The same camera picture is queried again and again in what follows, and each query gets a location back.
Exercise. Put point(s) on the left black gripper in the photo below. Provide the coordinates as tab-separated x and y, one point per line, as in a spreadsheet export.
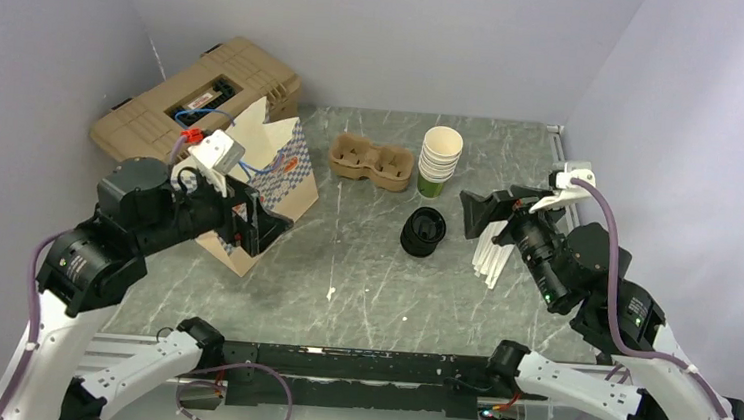
264	225

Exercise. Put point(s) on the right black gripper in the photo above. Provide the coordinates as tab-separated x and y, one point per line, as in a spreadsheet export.
499	205

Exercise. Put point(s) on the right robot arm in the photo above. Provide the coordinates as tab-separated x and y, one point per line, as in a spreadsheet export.
582	274

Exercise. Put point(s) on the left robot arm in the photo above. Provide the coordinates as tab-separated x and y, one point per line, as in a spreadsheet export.
79	278

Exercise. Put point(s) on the bundle of white straws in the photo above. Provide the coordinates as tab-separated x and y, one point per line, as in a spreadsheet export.
490	259

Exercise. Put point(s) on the blue checkered paper bag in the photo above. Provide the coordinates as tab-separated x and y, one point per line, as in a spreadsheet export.
276	163

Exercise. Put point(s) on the stack of paper cups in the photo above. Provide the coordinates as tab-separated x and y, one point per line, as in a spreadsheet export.
440	152

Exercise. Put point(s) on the stack of black lids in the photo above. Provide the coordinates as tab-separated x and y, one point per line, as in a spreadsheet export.
422	232

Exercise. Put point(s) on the brown cardboard cup carrier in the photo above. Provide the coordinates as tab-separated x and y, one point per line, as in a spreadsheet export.
356	157

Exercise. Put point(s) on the tan plastic toolbox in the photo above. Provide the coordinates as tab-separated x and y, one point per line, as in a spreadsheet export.
221	84

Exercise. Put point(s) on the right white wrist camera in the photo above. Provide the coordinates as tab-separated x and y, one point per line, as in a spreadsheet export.
563	191

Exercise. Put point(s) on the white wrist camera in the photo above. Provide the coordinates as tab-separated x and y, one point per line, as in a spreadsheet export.
563	191
215	156

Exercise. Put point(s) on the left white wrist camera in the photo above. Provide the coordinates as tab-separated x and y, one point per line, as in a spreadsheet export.
215	156

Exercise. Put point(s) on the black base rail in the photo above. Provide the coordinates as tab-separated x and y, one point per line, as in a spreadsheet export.
455	385

